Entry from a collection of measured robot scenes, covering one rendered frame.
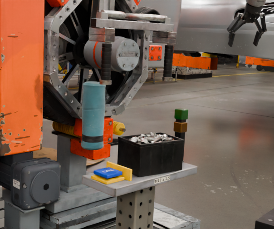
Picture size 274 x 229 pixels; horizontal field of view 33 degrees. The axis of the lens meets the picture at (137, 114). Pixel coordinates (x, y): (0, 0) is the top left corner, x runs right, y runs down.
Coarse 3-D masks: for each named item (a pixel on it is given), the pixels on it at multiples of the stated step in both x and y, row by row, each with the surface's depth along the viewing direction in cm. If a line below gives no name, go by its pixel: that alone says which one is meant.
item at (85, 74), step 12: (84, 0) 212; (72, 12) 192; (72, 24) 193; (60, 36) 189; (72, 36) 199; (84, 36) 203; (72, 48) 195; (60, 60) 191; (72, 60) 198; (84, 60) 205; (72, 72) 196; (84, 72) 201; (96, 72) 205; (120, 72) 216; (120, 84) 215; (108, 96) 212
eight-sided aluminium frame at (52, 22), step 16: (80, 0) 180; (128, 0) 200; (48, 16) 176; (64, 16) 176; (48, 32) 174; (144, 32) 208; (48, 48) 175; (144, 48) 210; (48, 64) 176; (144, 64) 211; (48, 80) 177; (128, 80) 213; (144, 80) 212; (64, 96) 182; (128, 96) 207; (80, 112) 189; (112, 112) 202
